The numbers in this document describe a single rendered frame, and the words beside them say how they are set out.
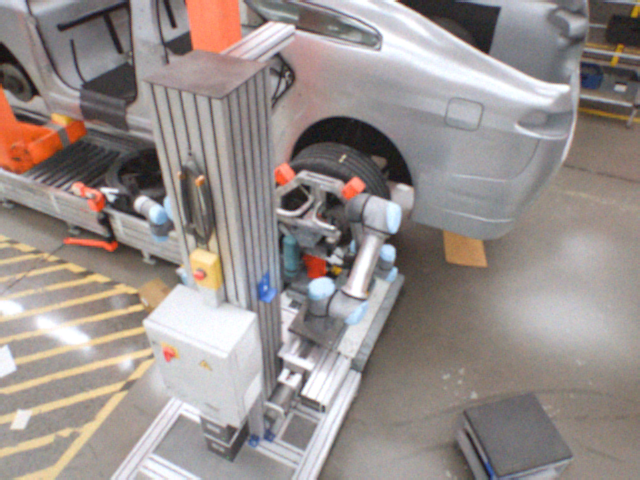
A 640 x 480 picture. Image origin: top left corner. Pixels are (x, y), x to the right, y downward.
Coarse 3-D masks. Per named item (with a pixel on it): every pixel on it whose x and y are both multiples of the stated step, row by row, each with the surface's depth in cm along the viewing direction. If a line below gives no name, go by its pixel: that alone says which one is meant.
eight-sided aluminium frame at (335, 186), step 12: (300, 180) 257; (312, 180) 253; (324, 180) 255; (336, 180) 253; (276, 192) 270; (336, 192) 251; (276, 204) 276; (288, 228) 286; (312, 252) 287; (324, 252) 287
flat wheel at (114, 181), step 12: (132, 156) 380; (144, 156) 383; (156, 156) 386; (120, 168) 368; (132, 168) 372; (144, 168) 389; (156, 168) 374; (108, 180) 355; (120, 180) 367; (144, 180) 365; (156, 180) 360; (144, 192) 345; (156, 192) 345; (144, 216) 354
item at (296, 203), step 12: (288, 192) 279; (300, 192) 297; (288, 204) 286; (300, 204) 282; (312, 204) 279; (336, 204) 272; (300, 216) 289; (348, 228) 300; (324, 240) 294; (348, 240) 287
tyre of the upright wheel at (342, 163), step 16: (320, 144) 273; (336, 144) 269; (304, 160) 261; (320, 160) 257; (336, 160) 257; (352, 160) 260; (368, 160) 266; (336, 176) 256; (352, 176) 253; (368, 176) 259; (384, 176) 270; (368, 192) 255; (384, 192) 267
